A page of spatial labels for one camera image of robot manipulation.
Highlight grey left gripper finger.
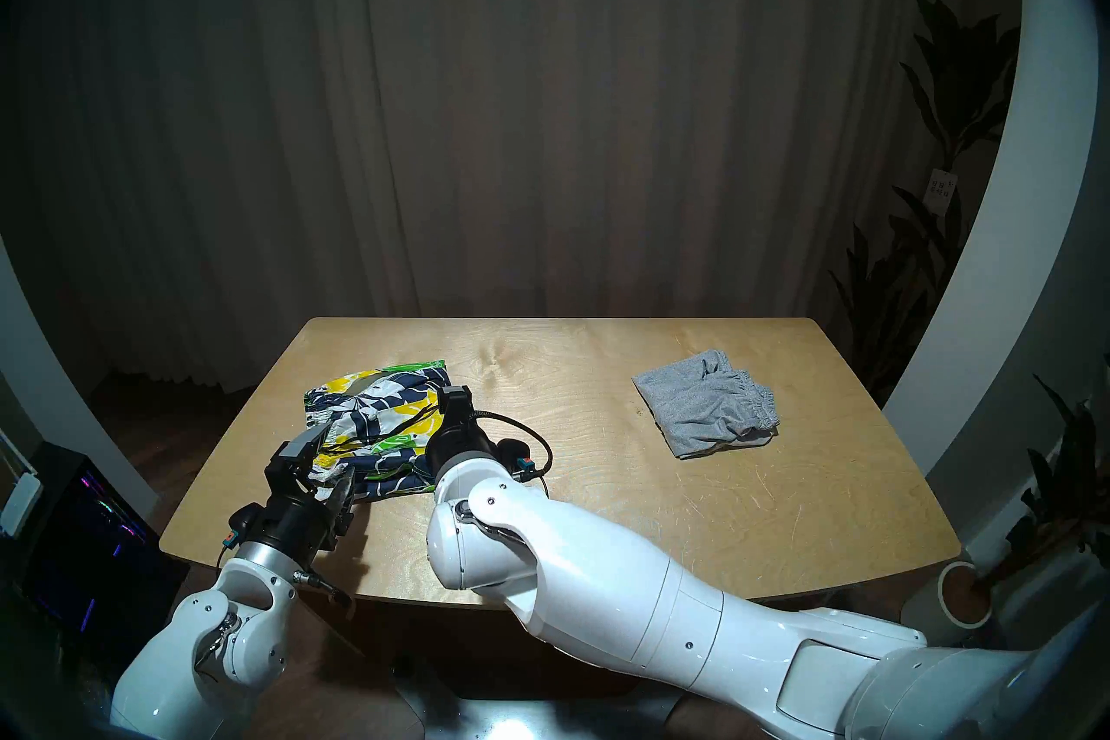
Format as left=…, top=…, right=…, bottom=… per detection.
left=325, top=463, right=355, bottom=522
left=276, top=422, right=335, bottom=466

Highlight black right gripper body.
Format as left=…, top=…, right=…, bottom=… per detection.
left=425, top=385, right=500, bottom=483

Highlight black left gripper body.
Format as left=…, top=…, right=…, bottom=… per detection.
left=230, top=443, right=356, bottom=574

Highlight navy green floral shorts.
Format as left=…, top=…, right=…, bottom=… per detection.
left=304, top=361, right=456, bottom=501

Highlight grey jersey shorts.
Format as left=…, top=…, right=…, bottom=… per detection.
left=633, top=350, right=780, bottom=460

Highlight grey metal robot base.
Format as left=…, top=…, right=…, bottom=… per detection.
left=395, top=652, right=695, bottom=740

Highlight black computer tower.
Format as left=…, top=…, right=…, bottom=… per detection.
left=17, top=442, right=190, bottom=661

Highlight white router box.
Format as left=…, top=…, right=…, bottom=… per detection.
left=0, top=469, right=44, bottom=537

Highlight beige pleated curtain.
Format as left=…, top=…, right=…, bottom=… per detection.
left=0, top=0, right=981, bottom=392

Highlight white cylindrical plant pot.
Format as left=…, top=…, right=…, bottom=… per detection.
left=900, top=561, right=994, bottom=648

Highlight tall dark leafy plant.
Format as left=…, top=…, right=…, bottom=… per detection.
left=828, top=0, right=1020, bottom=405

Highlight small dark leafy plant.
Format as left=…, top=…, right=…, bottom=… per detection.
left=989, top=352, right=1110, bottom=592

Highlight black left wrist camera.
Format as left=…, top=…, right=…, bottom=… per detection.
left=221, top=502, right=265, bottom=550

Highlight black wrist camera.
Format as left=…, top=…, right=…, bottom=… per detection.
left=221, top=502, right=265, bottom=550
left=494, top=439, right=537, bottom=481

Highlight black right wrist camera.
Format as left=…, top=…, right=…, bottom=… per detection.
left=494, top=439, right=537, bottom=481

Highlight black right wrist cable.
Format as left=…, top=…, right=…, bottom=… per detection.
left=473, top=411, right=554, bottom=483

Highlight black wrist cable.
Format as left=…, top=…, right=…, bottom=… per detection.
left=473, top=411, right=554, bottom=483
left=295, top=569, right=352, bottom=607

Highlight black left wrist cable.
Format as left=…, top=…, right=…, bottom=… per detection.
left=295, top=569, right=352, bottom=607

